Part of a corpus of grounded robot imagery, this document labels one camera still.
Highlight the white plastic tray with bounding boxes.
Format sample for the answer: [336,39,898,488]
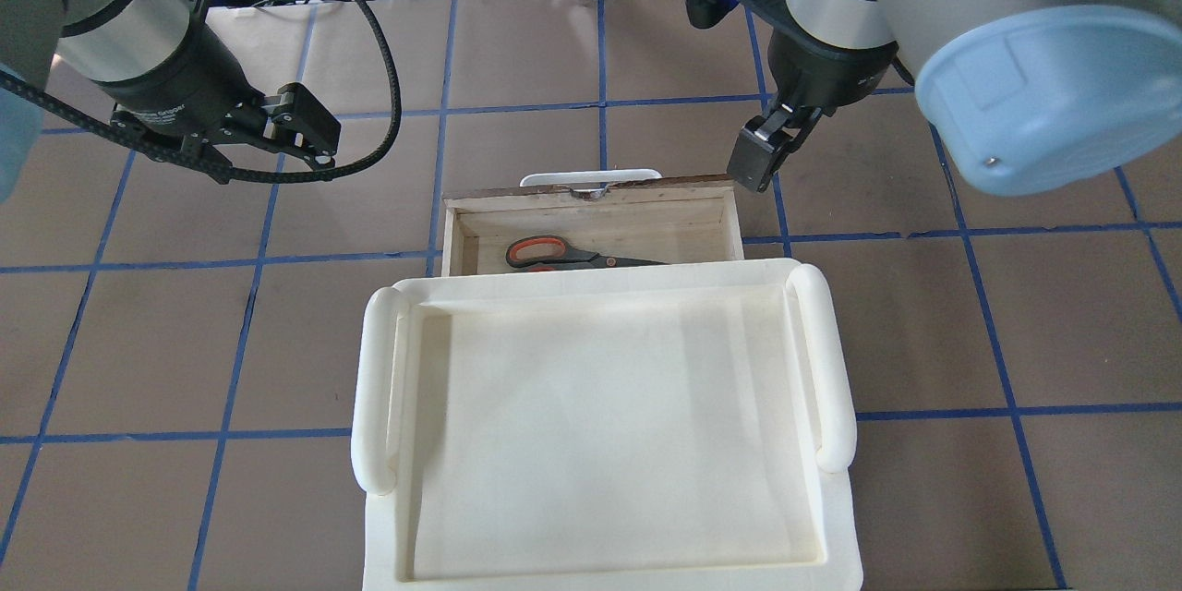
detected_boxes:
[351,259,862,590]

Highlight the grey orange scissors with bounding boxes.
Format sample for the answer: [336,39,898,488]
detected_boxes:
[505,235,663,272]

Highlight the wooden drawer white handle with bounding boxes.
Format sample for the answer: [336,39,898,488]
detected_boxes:
[439,169,743,277]

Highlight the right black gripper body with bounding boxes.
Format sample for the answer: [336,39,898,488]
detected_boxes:
[768,30,900,115]

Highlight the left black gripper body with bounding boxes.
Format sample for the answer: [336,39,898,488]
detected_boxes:
[109,78,278,169]

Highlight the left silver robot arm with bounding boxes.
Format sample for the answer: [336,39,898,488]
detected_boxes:
[4,0,340,197]

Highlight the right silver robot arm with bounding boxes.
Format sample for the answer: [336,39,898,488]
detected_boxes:
[728,0,1181,196]

